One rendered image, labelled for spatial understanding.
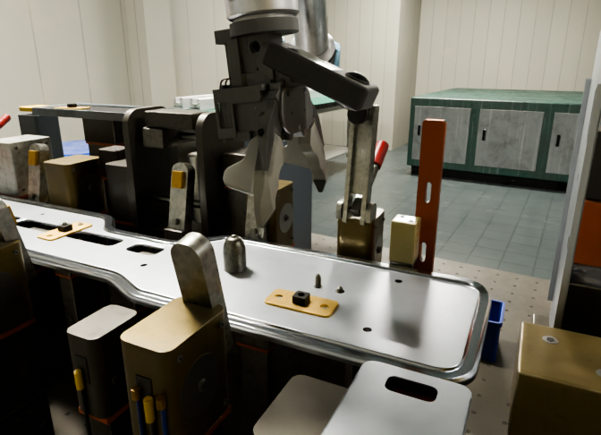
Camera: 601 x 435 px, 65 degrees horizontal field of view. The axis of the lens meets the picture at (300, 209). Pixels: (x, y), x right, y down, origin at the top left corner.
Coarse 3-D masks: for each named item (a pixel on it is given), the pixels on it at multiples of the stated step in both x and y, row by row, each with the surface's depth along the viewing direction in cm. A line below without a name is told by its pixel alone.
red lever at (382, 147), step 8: (376, 144) 78; (384, 144) 78; (376, 152) 77; (384, 152) 77; (376, 160) 76; (376, 168) 75; (360, 200) 71; (352, 208) 70; (360, 208) 70; (352, 216) 71
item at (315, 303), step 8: (272, 296) 58; (288, 296) 58; (296, 296) 56; (304, 296) 56; (312, 296) 58; (272, 304) 56; (280, 304) 56; (288, 304) 56; (296, 304) 56; (304, 304) 56; (312, 304) 56; (320, 304) 56; (328, 304) 56; (336, 304) 56; (304, 312) 55; (312, 312) 54; (320, 312) 54; (328, 312) 54
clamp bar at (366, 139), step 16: (352, 112) 66; (368, 112) 68; (352, 128) 69; (368, 128) 68; (352, 144) 69; (368, 144) 68; (352, 160) 70; (368, 160) 68; (352, 176) 71; (368, 176) 69; (352, 192) 71; (368, 192) 70
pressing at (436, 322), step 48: (144, 240) 76; (144, 288) 60; (240, 288) 60; (288, 288) 60; (336, 288) 60; (384, 288) 60; (432, 288) 60; (480, 288) 60; (288, 336) 51; (336, 336) 50; (384, 336) 50; (432, 336) 50; (480, 336) 51
